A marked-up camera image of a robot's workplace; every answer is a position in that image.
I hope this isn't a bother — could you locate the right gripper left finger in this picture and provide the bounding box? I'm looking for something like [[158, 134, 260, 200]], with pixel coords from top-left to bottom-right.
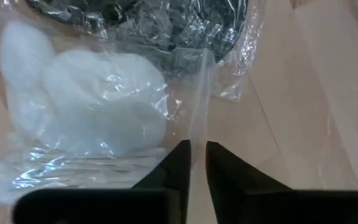
[[12, 139, 193, 224]]

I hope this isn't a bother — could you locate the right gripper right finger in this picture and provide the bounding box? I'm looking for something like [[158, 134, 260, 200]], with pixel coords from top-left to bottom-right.
[[205, 141, 358, 224]]

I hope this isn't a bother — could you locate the bag of white cotton balls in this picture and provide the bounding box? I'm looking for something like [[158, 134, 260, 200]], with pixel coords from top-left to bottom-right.
[[0, 0, 217, 206]]

